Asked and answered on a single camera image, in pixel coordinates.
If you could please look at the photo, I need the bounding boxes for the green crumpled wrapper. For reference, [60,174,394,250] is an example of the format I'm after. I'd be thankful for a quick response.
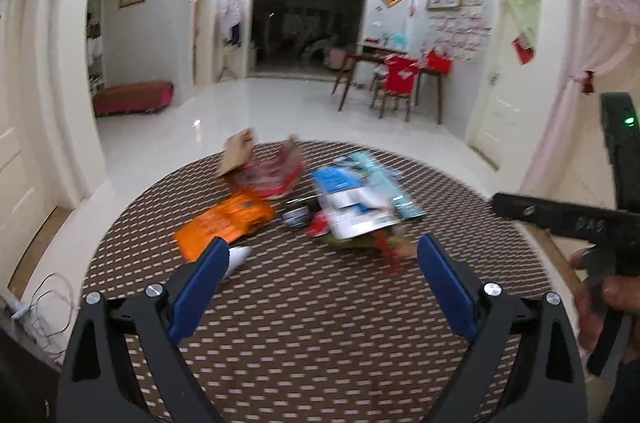
[319,229,416,275]

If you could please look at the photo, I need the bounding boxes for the pink curtain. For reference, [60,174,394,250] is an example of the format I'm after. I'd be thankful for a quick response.
[522,0,639,196]

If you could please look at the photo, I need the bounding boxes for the red gift bag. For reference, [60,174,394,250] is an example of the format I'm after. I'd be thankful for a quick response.
[426,48,452,74]

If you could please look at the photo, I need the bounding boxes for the teal long snack wrapper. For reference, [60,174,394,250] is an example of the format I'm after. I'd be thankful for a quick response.
[349,151,424,221]

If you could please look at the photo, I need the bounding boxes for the maroon upholstered bench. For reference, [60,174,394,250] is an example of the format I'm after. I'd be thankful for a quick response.
[92,81,174,117]

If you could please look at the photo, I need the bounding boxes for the red torn cardboard box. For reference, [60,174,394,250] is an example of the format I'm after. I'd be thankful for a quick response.
[217,128,306,200]

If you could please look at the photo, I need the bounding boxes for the white coat rack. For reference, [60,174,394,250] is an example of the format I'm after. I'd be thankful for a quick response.
[216,0,243,83]

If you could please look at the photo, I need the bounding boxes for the dark wooden dining table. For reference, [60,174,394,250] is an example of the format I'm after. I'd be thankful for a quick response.
[332,48,454,125]

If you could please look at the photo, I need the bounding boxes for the white cables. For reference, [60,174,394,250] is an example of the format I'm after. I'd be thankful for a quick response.
[0,270,76,361]

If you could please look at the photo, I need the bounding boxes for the right hand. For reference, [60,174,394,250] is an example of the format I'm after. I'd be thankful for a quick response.
[574,276,640,363]

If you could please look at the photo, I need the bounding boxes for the orange snack packet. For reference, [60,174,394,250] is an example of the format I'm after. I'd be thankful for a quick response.
[175,192,276,263]

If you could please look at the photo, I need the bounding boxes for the red paper door decoration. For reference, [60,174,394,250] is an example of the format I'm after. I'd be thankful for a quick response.
[512,33,535,65]

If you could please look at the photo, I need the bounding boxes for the chair with red shirt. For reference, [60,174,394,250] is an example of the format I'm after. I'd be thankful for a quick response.
[370,55,420,123]

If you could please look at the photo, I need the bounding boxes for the small white plastic bottle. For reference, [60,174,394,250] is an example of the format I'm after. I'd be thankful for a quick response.
[224,247,252,278]

